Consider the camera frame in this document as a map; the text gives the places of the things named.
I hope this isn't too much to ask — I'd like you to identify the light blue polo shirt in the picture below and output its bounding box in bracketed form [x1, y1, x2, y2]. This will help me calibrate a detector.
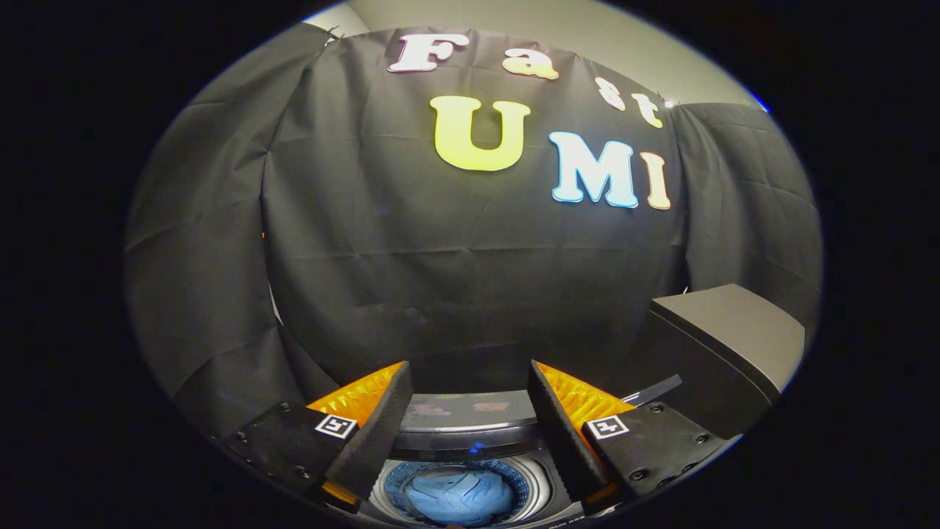
[404, 467, 515, 527]

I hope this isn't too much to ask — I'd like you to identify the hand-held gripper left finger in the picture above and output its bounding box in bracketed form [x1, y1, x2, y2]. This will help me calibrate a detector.
[220, 361, 413, 513]

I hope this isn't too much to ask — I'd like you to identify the black backdrop cloth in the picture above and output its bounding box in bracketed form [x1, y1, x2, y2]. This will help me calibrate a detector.
[123, 26, 823, 442]

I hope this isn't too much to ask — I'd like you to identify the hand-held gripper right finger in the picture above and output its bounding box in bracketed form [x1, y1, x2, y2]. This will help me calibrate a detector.
[527, 360, 731, 515]

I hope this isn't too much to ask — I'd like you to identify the dark cabinet with beige panels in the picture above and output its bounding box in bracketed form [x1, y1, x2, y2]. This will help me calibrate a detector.
[624, 284, 806, 440]

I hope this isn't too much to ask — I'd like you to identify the grey washing machine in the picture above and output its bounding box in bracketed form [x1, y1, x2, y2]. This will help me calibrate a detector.
[360, 389, 590, 528]

